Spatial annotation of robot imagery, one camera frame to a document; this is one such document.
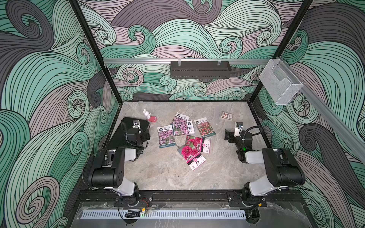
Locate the purple flower seed packet front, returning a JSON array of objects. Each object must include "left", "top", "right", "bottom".
[{"left": 157, "top": 125, "right": 176, "bottom": 148}]

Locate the purple flower seed packet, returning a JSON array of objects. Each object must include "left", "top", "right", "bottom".
[
  {"left": 157, "top": 125, "right": 176, "bottom": 148},
  {"left": 172, "top": 113, "right": 195, "bottom": 136}
]

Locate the red flower green seed packet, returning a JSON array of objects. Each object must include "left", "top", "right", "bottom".
[{"left": 194, "top": 117, "right": 216, "bottom": 138}]

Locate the pink flower packet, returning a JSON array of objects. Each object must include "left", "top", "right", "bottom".
[{"left": 185, "top": 135, "right": 212, "bottom": 154}]

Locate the purple flower seed packet back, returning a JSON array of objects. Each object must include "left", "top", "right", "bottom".
[{"left": 172, "top": 113, "right": 195, "bottom": 136}]

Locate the pink carnation seed packet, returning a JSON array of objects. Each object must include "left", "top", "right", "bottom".
[{"left": 177, "top": 145, "right": 206, "bottom": 171}]

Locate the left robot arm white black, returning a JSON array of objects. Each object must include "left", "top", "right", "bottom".
[{"left": 87, "top": 128, "right": 150, "bottom": 199}]

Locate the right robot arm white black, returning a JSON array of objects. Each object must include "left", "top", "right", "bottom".
[{"left": 224, "top": 126, "right": 306, "bottom": 201}]

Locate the pink small case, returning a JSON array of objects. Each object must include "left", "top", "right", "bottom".
[{"left": 148, "top": 116, "right": 158, "bottom": 123}]

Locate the white rabbit figurine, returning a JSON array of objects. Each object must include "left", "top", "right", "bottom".
[{"left": 143, "top": 109, "right": 151, "bottom": 119}]

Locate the small red white card box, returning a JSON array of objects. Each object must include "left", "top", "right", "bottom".
[{"left": 221, "top": 112, "right": 233, "bottom": 121}]

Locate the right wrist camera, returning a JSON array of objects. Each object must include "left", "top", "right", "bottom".
[{"left": 234, "top": 122, "right": 243, "bottom": 137}]

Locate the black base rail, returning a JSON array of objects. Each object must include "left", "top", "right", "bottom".
[{"left": 76, "top": 190, "right": 304, "bottom": 209}]

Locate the clear plastic wall holder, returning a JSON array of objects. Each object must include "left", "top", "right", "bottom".
[{"left": 259, "top": 59, "right": 303, "bottom": 105}]

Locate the white slotted cable duct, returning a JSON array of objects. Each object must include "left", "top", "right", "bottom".
[{"left": 80, "top": 209, "right": 246, "bottom": 220}]

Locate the black wall tray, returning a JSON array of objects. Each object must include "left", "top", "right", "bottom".
[{"left": 170, "top": 61, "right": 232, "bottom": 80}]

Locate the aluminium rail back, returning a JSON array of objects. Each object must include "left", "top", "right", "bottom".
[{"left": 103, "top": 58, "right": 269, "bottom": 65}]

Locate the aluminium rail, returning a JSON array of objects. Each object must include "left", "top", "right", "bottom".
[
  {"left": 103, "top": 58, "right": 269, "bottom": 65},
  {"left": 283, "top": 61, "right": 365, "bottom": 163}
]

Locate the aluminium rail right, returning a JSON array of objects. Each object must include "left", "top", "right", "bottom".
[{"left": 283, "top": 61, "right": 365, "bottom": 163}]

